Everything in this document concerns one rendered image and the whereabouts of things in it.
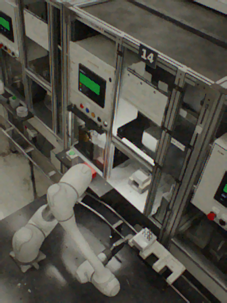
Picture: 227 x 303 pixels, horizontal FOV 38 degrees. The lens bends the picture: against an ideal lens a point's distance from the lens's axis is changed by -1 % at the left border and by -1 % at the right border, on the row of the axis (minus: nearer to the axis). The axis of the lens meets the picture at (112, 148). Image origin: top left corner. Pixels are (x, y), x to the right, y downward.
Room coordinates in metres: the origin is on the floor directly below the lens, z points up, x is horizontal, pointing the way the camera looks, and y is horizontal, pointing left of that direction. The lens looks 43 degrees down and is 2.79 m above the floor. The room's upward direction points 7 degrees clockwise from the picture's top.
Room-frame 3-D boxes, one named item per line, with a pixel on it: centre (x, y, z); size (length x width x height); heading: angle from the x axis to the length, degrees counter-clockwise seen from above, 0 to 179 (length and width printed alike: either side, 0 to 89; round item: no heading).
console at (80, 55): (1.88, 0.11, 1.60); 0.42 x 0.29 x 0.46; 47
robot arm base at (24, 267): (1.08, 0.47, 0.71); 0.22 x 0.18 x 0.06; 47
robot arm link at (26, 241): (1.10, 0.48, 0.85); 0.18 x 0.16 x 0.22; 158
